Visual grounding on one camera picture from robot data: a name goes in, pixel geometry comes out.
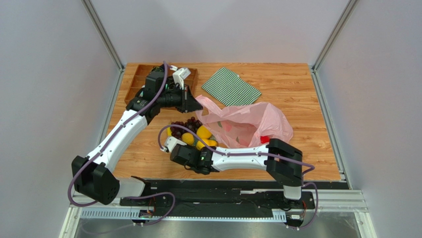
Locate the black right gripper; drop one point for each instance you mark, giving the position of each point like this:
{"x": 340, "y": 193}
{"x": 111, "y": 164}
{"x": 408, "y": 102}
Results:
{"x": 174, "y": 154}

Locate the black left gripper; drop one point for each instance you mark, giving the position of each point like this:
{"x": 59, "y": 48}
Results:
{"x": 188, "y": 103}

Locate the yellow pear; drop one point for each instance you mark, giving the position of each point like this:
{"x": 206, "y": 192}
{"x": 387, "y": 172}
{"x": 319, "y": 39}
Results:
{"x": 206, "y": 142}

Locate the pink plastic bag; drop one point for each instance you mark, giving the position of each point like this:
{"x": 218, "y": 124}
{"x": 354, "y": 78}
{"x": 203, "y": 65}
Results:
{"x": 244, "y": 126}

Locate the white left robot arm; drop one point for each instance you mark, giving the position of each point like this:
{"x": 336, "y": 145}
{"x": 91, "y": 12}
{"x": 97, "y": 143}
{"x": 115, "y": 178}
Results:
{"x": 164, "y": 87}

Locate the small orange fruit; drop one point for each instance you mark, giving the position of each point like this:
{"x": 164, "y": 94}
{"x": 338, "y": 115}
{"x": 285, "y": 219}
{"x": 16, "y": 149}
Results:
{"x": 188, "y": 138}

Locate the purple grape bunch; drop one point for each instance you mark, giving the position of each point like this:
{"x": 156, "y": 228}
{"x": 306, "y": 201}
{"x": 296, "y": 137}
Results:
{"x": 192, "y": 124}

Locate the yellow lemon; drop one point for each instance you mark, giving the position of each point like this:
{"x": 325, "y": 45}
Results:
{"x": 203, "y": 132}

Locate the patterned fruit plate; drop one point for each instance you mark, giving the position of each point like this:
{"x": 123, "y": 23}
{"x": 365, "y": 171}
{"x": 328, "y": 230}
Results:
{"x": 196, "y": 139}

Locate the yellow banana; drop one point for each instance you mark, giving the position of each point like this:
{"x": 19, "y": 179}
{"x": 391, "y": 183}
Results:
{"x": 169, "y": 131}

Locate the green striped cloth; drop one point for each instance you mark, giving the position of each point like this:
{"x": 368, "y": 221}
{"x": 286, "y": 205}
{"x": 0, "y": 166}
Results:
{"x": 228, "y": 88}

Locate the wooden compartment tray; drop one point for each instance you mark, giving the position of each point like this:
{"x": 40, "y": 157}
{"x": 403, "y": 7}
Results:
{"x": 142, "y": 71}

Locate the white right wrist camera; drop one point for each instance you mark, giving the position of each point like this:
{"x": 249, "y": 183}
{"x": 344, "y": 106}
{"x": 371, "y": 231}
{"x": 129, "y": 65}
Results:
{"x": 170, "y": 143}

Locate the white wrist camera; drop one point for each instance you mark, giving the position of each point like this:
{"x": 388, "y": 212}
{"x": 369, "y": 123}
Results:
{"x": 180, "y": 75}
{"x": 170, "y": 143}

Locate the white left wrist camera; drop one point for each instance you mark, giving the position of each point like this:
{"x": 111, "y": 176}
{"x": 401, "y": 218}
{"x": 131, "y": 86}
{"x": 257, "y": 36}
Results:
{"x": 180, "y": 75}

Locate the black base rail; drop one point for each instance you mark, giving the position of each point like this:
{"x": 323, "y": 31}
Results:
{"x": 219, "y": 198}

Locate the aluminium frame post left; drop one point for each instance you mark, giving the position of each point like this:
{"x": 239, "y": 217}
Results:
{"x": 96, "y": 20}

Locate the aluminium frame post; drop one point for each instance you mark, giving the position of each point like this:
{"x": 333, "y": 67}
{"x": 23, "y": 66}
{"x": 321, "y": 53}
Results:
{"x": 340, "y": 24}
{"x": 96, "y": 20}

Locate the aluminium frame post right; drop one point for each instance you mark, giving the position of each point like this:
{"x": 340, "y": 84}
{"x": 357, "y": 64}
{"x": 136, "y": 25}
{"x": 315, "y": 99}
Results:
{"x": 340, "y": 24}

